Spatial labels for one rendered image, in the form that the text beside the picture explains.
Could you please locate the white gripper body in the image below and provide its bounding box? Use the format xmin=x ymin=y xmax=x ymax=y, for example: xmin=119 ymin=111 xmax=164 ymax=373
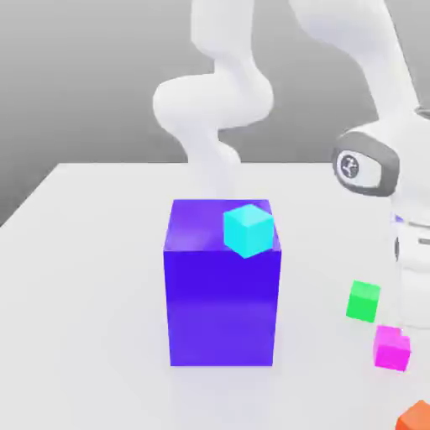
xmin=395 ymin=232 xmax=430 ymax=329

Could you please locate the small green cube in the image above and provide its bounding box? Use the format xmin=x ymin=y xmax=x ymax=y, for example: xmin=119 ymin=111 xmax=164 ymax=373
xmin=345 ymin=280 xmax=381 ymax=324

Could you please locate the small magenta cube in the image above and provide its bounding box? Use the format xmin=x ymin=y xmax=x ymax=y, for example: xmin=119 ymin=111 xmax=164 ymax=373
xmin=373 ymin=324 xmax=412 ymax=372

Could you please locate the small orange cube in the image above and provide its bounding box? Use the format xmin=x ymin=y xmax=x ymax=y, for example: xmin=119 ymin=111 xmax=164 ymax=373
xmin=395 ymin=399 xmax=430 ymax=430

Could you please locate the small cyan cube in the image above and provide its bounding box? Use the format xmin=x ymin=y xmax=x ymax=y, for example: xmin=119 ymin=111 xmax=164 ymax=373
xmin=223 ymin=203 xmax=275 ymax=260

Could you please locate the large blue box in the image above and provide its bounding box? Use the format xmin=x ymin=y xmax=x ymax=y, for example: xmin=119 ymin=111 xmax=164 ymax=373
xmin=163 ymin=198 xmax=282 ymax=368

